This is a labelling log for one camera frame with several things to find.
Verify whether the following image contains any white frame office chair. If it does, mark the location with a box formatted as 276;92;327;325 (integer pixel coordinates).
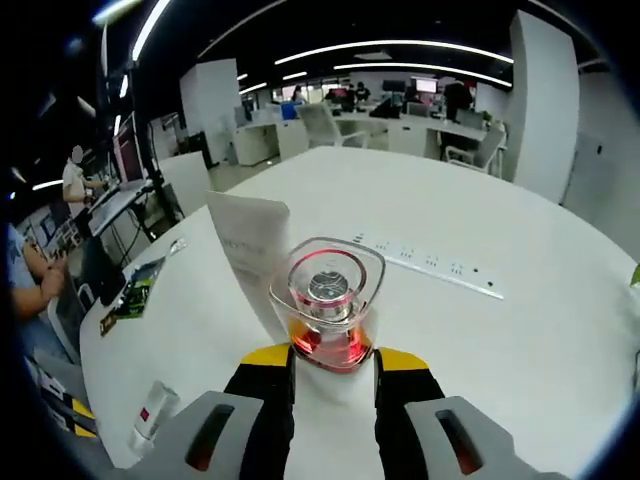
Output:
47;279;97;362

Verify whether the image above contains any gold foil packet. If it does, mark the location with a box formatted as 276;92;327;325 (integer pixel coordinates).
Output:
97;313;127;338

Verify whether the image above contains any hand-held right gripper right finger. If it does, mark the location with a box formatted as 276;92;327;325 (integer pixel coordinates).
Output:
373;347;569;480

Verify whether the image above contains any ceiling light strip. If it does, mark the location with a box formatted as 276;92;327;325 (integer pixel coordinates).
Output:
333;61;514;88
131;0;172;62
274;40;516;67

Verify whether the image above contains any white skincare tube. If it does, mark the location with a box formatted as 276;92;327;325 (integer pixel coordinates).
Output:
205;189;292;344

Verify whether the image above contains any white standing desk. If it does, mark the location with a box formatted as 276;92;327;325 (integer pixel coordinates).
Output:
87;177;169;242

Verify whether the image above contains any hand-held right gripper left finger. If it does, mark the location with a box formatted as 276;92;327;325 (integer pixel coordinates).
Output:
167;343;297;480

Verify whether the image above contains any white power strip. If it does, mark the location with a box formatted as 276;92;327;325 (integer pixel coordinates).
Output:
349;230;506;302

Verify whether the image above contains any computer monitor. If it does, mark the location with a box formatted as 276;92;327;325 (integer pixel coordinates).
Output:
110;113;152;183

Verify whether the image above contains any person's light shirt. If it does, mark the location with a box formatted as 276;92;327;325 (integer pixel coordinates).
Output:
5;227;32;294

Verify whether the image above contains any white skincare bottle red band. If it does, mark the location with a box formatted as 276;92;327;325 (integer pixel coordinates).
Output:
267;236;388;480

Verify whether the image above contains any green black snack packet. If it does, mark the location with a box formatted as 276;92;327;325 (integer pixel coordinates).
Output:
116;256;167;322

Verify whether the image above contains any white skincare bottle red label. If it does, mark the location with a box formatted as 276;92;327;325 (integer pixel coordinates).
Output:
128;380;181;454

